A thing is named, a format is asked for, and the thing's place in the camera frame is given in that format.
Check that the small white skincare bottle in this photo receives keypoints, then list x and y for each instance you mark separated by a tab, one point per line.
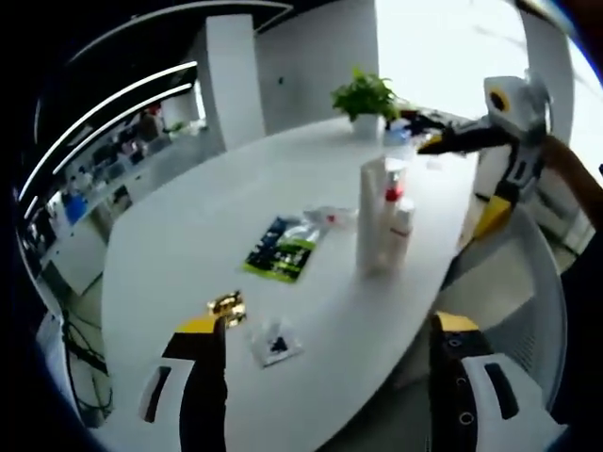
404	230

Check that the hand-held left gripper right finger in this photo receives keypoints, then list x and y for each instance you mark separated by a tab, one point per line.
452	376

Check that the pile of dark items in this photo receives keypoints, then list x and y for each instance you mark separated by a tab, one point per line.
414	120

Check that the light blue packet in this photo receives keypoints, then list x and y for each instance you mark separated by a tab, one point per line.
396	137

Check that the ceiling light strip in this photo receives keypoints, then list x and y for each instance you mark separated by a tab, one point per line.
184	67
181	88

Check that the green black skincare sachet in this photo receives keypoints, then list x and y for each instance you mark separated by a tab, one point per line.
280	249

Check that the small clear sachet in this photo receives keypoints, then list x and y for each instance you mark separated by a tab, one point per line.
278	343

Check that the clear skincare bottle red collar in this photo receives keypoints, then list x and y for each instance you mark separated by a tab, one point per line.
395	193

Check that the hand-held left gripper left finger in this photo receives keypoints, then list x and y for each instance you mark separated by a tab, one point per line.
207	376

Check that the clear skincare sachet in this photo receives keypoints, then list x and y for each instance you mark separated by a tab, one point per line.
330	216

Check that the white skincare tube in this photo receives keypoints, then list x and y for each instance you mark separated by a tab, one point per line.
374	221

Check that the green potted plant white pot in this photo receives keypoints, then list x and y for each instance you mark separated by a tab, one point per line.
365	99

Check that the blue water barrel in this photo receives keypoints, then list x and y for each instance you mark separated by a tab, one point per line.
75	209

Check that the white office cabinets row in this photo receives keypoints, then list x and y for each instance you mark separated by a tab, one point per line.
85	254

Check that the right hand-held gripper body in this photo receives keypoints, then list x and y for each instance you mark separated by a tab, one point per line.
523	113

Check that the gold foil skincare sachet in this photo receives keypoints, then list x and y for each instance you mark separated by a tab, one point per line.
228	306

